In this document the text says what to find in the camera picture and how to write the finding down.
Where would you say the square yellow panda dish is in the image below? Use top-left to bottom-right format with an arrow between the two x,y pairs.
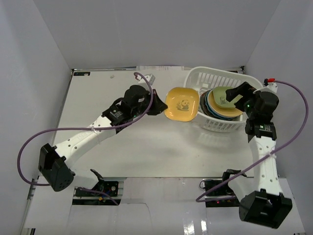
164,87 -> 200,122

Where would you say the square green panda dish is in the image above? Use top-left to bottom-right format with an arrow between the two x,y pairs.
213,86 -> 242,109

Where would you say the round yellow plate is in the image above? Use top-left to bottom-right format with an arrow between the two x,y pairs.
207,91 -> 243,118

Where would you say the round blue plate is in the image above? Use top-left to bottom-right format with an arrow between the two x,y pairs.
205,93 -> 234,120

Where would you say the teal scalloped plate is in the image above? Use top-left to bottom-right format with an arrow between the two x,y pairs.
204,90 -> 220,118

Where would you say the dark red rimmed plate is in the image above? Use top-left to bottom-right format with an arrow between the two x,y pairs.
200,92 -> 211,116

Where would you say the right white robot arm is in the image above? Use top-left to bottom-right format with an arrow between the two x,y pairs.
221,82 -> 292,229

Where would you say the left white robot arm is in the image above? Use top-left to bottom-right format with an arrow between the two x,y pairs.
39,85 -> 168,195

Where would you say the white plastic dish bin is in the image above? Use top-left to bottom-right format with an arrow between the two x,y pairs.
184,67 -> 263,133

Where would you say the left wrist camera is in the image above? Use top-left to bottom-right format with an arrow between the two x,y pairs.
138,73 -> 156,86

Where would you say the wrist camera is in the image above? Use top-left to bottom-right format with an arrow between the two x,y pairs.
138,73 -> 156,86
264,78 -> 278,94

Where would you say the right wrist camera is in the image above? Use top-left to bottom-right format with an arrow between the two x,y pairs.
264,78 -> 278,94

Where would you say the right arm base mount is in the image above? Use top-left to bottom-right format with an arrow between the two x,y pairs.
199,179 -> 239,208

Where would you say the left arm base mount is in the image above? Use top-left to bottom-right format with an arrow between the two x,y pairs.
72,181 -> 121,206

